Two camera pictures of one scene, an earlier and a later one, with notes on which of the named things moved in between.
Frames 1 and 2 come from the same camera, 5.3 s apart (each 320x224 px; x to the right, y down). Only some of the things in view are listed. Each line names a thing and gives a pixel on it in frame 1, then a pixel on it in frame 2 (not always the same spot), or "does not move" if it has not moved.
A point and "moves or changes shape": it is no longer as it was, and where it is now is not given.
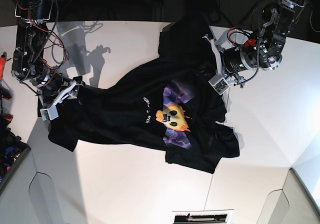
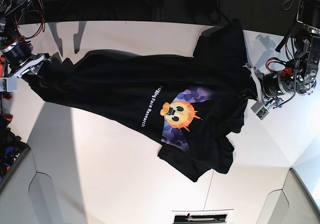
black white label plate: [211, 216] does not move
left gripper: [54, 93] to [33, 65]
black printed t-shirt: [170, 100] moves or changes shape
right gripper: [240, 81] to [249, 94]
